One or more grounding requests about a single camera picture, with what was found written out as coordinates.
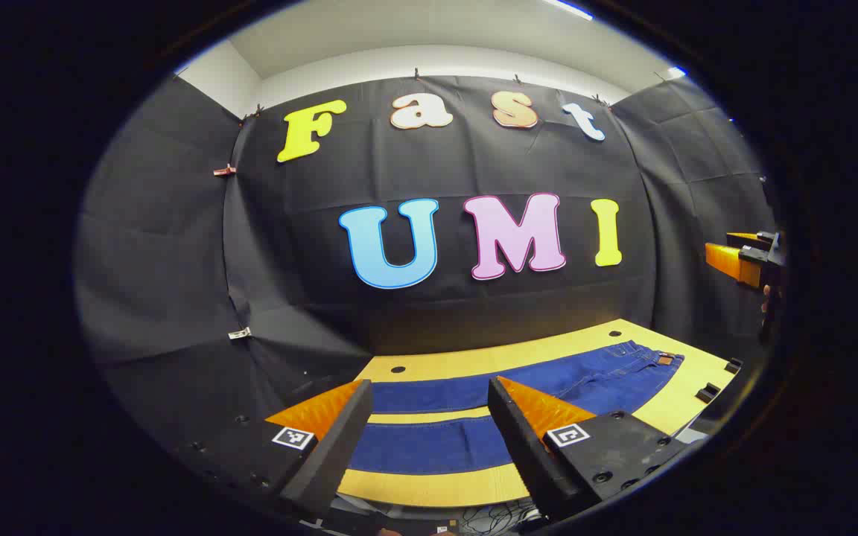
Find black backdrop cloth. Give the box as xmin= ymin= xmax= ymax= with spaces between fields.
xmin=75 ymin=74 xmax=780 ymax=447

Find blue denim jeans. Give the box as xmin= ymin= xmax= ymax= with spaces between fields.
xmin=347 ymin=340 xmax=684 ymax=475

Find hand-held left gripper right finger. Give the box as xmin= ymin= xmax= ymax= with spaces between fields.
xmin=487 ymin=376 xmax=692 ymax=522

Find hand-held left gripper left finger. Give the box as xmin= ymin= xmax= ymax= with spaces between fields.
xmin=176 ymin=378 xmax=375 ymax=518

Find thin black cables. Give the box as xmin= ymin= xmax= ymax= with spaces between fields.
xmin=466 ymin=502 xmax=541 ymax=534

